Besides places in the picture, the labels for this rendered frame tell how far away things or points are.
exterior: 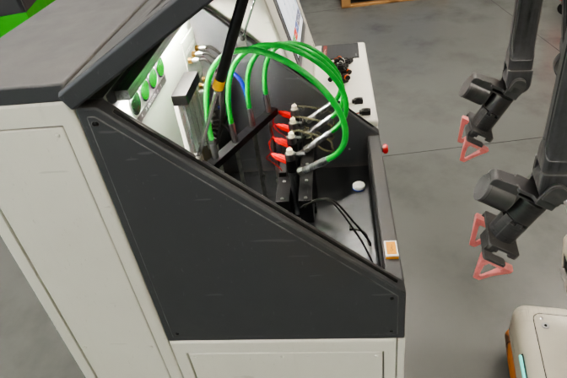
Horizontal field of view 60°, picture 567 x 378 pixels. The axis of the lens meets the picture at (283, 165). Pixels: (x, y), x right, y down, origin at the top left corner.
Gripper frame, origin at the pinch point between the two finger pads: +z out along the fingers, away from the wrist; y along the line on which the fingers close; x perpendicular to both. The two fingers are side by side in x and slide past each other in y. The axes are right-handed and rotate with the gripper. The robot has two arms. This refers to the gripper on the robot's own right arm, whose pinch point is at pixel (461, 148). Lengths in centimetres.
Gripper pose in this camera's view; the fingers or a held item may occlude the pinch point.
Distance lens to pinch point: 149.3
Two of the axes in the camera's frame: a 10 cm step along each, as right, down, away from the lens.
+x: 9.2, 4.0, 0.4
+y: -2.2, 5.8, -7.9
